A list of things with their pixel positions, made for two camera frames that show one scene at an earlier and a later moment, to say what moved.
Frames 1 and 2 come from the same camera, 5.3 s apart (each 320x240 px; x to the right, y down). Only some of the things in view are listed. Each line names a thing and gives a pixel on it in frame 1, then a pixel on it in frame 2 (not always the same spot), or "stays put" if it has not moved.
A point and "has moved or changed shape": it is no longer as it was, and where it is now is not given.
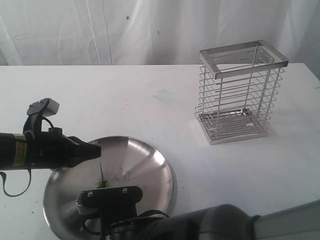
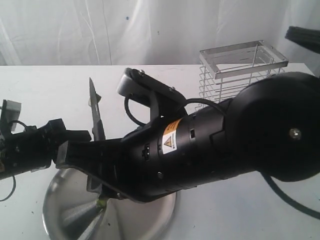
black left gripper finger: (72, 151) to (78, 136)
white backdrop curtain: (153, 32) stays put
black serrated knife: (101, 171) has moved or changed shape
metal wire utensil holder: (239, 87) stays put
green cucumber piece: (101, 184) has moved or changed shape
